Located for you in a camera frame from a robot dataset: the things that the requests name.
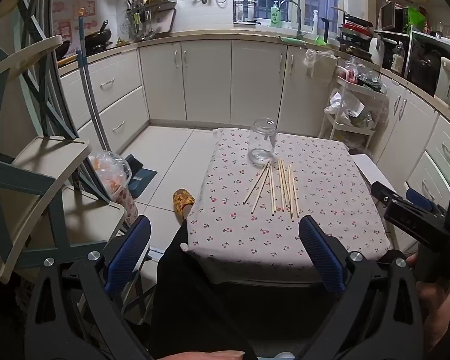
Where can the cherry print tablecloth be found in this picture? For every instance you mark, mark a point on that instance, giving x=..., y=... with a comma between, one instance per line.
x=285, y=240

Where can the yellow floral slipper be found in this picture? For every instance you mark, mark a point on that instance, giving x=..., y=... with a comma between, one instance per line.
x=183, y=200

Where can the teal and beige shelf rack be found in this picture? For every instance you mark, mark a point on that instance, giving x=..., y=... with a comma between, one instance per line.
x=41, y=165

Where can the white countertop shelf rack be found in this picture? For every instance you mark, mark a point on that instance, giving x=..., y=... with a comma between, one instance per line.
x=435, y=36

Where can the white thermo pot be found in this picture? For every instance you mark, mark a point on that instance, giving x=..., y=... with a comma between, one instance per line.
x=448, y=78

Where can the blue dustpan and broom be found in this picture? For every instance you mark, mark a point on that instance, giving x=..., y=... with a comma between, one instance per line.
x=93, y=108

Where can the blue dustpan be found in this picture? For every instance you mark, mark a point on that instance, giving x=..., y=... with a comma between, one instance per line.
x=142, y=180

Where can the red wall posters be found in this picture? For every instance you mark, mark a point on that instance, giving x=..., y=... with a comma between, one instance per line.
x=63, y=22

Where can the green box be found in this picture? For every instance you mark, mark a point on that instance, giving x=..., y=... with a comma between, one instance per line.
x=416, y=18

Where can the clear plastic bin liner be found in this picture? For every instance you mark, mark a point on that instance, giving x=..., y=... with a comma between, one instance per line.
x=108, y=168

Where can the hanging chopping board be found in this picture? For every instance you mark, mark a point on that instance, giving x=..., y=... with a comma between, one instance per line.
x=167, y=20

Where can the green dish soap bottle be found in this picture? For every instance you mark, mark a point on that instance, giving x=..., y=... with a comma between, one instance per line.
x=275, y=17

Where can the black round cooker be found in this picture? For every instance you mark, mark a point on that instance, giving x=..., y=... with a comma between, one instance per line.
x=425, y=71

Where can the hanging kitchen utensils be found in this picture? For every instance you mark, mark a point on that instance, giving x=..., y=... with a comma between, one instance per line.
x=138, y=26

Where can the white spray bottle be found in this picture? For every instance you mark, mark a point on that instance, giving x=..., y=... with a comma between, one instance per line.
x=315, y=24

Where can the clear glass jar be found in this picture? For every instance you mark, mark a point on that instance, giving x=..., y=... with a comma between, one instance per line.
x=262, y=138

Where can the silver microwave oven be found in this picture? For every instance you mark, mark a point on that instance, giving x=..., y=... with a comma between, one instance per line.
x=392, y=17

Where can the white rolling cart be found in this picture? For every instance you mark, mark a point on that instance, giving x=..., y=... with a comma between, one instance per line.
x=352, y=127

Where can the hanging clear plastic bag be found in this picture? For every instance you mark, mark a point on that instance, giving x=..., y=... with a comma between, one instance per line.
x=318, y=63

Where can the clear plastic bottle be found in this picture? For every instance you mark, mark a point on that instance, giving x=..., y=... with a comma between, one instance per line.
x=397, y=60

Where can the person's left hand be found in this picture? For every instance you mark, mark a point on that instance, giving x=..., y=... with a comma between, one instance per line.
x=210, y=356

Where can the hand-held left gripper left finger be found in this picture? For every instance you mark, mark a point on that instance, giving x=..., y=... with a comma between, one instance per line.
x=129, y=255

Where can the person's right hand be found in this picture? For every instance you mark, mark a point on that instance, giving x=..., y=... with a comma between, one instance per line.
x=437, y=307

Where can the white plastic jug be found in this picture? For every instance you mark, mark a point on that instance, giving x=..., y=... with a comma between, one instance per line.
x=377, y=50

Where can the green dish cloth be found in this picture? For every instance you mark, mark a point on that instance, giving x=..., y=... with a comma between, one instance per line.
x=292, y=41

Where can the black upright fixture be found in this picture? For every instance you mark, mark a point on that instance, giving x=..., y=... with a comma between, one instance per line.
x=327, y=30

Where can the chrome kitchen faucet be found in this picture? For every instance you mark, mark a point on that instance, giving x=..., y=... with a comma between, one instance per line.
x=298, y=11

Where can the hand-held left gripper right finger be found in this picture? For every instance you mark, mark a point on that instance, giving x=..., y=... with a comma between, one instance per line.
x=322, y=255

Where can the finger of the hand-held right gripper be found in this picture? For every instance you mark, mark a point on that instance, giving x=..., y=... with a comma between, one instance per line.
x=382, y=192
x=418, y=198

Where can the white kitchen base cabinets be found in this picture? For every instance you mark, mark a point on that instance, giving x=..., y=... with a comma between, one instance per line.
x=206, y=82

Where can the stack of pots and pans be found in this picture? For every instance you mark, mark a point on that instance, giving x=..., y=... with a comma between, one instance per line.
x=354, y=33

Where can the white stool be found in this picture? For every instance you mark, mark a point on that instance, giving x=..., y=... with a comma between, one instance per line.
x=371, y=172

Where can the person's leg in black trousers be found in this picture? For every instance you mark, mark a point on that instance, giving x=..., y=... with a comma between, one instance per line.
x=187, y=300

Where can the black wok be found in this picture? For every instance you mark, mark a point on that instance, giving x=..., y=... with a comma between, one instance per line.
x=63, y=50
x=97, y=36

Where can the bunch of wooden chopsticks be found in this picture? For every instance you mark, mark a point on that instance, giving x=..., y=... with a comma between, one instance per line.
x=272, y=191

